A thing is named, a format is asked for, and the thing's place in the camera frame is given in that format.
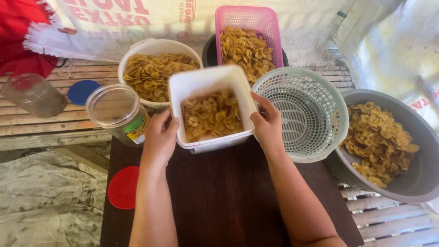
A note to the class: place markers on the person's left hand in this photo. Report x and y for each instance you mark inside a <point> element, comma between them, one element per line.
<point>158,139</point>

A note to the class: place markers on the person's right hand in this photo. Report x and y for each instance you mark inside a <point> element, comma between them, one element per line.
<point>269,128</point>

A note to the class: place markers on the white square plastic container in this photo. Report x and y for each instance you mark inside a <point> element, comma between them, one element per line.
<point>205,85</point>

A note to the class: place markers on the pale green round colander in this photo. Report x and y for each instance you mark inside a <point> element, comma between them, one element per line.
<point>305,113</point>

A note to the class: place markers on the clear plastic jar green label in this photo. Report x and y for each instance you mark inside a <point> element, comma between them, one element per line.
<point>118,109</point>

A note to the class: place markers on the banana chips in square container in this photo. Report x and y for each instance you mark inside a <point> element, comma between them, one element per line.
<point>211,115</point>

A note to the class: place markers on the red round lid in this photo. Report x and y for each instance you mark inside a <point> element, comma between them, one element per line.
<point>124,188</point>

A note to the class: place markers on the banana chips in white tub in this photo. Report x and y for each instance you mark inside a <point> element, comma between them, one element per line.
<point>151,73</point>

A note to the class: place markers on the banana chips in pink basket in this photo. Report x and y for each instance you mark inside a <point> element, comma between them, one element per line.
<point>245,51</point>

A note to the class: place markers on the blue round lid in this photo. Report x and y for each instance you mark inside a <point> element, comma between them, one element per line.
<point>81,92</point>

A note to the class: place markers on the white round plastic tub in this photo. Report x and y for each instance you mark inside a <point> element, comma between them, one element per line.
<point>151,46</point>

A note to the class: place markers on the black round basin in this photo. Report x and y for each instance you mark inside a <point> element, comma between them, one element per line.
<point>210,51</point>

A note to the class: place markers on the banana chips in grey basin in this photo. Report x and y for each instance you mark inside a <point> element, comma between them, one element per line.
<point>377,140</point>

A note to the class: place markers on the pink plastic basket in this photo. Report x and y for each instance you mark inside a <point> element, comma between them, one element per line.
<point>255,19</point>

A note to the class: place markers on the bamboo slat bench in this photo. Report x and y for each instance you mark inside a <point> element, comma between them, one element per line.
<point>44,116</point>

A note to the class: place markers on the white printed woven sack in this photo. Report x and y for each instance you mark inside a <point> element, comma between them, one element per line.
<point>137,20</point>

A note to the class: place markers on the grey tarpaulin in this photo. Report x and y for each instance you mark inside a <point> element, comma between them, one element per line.
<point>48,195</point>

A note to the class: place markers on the clear empty plastic jar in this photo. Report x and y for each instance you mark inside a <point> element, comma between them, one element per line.
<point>34,94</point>

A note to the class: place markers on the translucent plastic sheet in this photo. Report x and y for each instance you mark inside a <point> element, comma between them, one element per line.
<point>394,44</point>

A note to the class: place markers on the grey plastic basin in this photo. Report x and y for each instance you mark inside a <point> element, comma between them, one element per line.
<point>422,171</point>

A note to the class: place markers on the red cloth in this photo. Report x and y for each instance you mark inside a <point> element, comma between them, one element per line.
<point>20,37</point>

